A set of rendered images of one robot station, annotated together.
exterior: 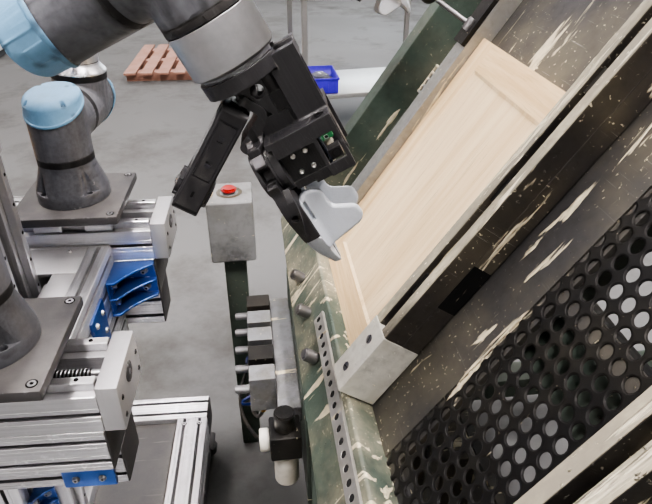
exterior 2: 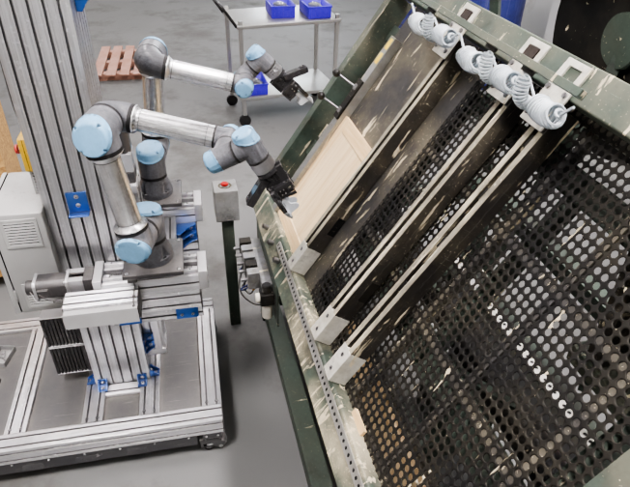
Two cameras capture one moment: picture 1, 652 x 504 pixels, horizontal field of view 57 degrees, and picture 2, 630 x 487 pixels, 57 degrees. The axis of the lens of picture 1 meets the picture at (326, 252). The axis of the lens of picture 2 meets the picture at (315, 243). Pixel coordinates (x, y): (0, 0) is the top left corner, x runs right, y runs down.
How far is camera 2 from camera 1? 1.38 m
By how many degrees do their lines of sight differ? 7
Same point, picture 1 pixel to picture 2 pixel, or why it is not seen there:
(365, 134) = (294, 153)
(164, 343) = not seen: hidden behind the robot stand
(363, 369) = (300, 260)
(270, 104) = (274, 178)
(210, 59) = (261, 171)
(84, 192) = (163, 191)
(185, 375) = not seen: hidden behind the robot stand
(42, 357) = (178, 260)
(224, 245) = (223, 213)
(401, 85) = (311, 128)
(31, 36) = (216, 166)
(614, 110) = (382, 162)
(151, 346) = not seen: hidden behind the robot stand
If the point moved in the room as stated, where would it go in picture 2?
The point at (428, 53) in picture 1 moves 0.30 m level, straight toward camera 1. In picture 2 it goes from (323, 114) to (321, 140)
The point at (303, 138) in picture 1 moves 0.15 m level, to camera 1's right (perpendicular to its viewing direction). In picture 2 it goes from (283, 186) to (329, 186)
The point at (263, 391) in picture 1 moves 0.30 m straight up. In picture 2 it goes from (254, 279) to (251, 224)
